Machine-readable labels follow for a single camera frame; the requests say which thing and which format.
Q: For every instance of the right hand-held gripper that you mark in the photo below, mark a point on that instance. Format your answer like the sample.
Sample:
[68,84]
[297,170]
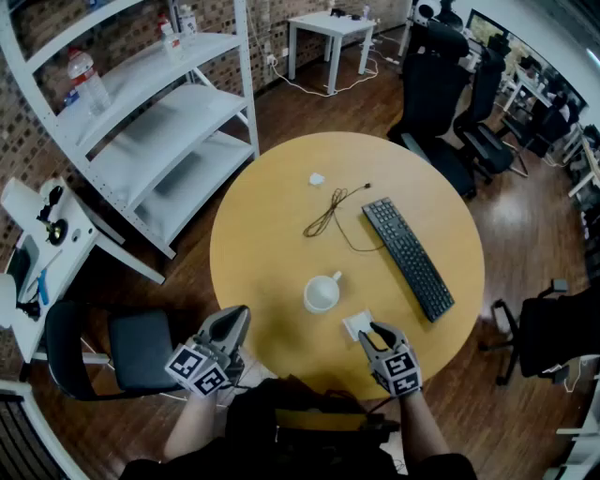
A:
[397,370]

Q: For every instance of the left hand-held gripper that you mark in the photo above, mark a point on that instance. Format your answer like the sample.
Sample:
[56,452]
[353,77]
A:
[199,368]

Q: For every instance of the white square pad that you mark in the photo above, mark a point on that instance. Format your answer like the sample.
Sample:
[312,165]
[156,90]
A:
[357,322]

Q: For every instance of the white mug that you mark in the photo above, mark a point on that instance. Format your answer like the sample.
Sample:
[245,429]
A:
[321,294]

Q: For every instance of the person's right forearm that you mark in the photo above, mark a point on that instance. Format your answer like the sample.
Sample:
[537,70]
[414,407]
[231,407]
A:
[422,426]

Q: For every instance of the person's left forearm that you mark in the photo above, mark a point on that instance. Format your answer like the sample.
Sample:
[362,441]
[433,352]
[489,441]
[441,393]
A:
[190,426]

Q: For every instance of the black keyboard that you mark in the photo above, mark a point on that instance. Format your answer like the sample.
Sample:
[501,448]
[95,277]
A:
[408,258]

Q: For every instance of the black cushioned chair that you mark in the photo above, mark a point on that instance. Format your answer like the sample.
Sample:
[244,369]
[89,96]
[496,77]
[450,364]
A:
[136,347]

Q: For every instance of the person's black clothing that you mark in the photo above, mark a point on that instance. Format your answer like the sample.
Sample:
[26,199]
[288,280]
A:
[304,450]

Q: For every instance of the small white adapter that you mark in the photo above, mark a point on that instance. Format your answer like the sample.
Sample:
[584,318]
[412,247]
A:
[316,178]

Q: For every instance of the white side table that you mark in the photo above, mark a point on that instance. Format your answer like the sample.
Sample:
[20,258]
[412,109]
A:
[65,262]

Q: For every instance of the black chair with grey armrest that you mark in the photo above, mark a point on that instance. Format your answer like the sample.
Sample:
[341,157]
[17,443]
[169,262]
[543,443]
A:
[558,333]

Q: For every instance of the blue pen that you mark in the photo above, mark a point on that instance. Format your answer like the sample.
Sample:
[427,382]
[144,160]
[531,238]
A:
[43,286]

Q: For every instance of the white metal shelf unit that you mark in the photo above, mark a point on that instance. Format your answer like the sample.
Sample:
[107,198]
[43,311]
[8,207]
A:
[154,140]

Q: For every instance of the black desk gadget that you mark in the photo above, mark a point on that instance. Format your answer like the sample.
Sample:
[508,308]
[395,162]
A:
[54,220]

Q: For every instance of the black mesh office chair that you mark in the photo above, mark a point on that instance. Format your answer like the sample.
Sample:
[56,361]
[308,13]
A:
[485,136]

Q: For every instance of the tall black office chair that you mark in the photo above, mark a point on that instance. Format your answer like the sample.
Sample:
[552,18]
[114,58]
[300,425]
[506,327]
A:
[433,89]

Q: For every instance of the large clear water bottle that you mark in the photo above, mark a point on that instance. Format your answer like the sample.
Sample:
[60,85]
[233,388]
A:
[89,82]

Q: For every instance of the white power strip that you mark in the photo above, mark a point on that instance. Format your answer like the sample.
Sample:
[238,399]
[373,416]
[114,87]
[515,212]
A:
[388,58]

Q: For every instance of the small bottle with red label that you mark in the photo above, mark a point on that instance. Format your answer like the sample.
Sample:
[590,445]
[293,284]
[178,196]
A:
[171,42]

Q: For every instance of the small white bottle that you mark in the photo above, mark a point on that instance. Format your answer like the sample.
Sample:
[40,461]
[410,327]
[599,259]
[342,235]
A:
[187,19]

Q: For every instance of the small white square table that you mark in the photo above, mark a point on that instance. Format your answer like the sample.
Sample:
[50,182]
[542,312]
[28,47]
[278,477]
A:
[335,28]

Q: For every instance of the computer monitor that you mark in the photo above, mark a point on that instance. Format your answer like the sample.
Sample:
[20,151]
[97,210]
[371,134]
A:
[487,27]

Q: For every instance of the white round fan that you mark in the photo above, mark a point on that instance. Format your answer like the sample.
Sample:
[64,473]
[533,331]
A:
[426,10]

